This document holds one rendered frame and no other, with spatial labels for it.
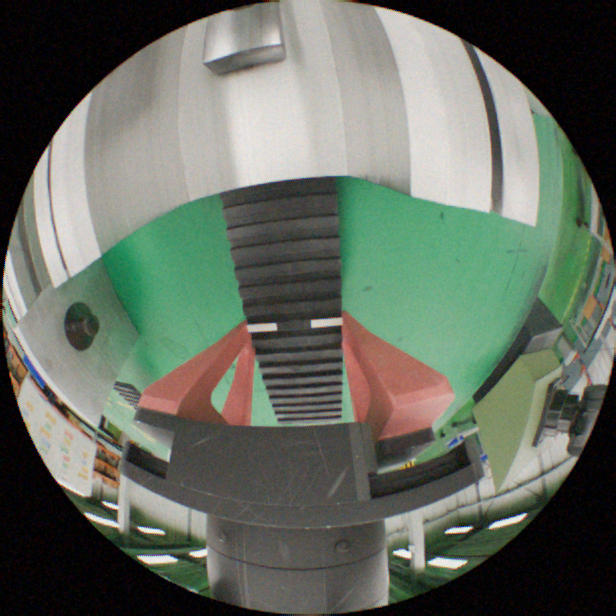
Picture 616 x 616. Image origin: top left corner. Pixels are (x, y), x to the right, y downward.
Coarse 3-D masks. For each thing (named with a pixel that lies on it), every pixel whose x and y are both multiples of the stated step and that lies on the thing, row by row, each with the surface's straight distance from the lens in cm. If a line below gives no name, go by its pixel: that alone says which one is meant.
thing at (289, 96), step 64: (320, 0) 9; (128, 64) 6; (192, 64) 8; (256, 64) 7; (320, 64) 7; (384, 64) 3; (448, 64) 3; (64, 128) 5; (128, 128) 5; (192, 128) 7; (256, 128) 6; (320, 128) 6; (384, 128) 3; (448, 128) 3; (512, 128) 4; (64, 192) 4; (128, 192) 5; (192, 192) 7; (448, 192) 3; (512, 192) 3; (64, 256) 5
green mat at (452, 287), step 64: (384, 192) 11; (128, 256) 16; (192, 256) 13; (384, 256) 12; (448, 256) 14; (512, 256) 20; (192, 320) 16; (384, 320) 15; (448, 320) 18; (512, 320) 26; (256, 384) 20
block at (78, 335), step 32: (64, 288) 16; (96, 288) 18; (32, 320) 15; (64, 320) 16; (96, 320) 15; (128, 320) 20; (32, 352) 15; (64, 352) 16; (96, 352) 17; (128, 352) 20; (64, 384) 16; (96, 384) 17; (96, 416) 18
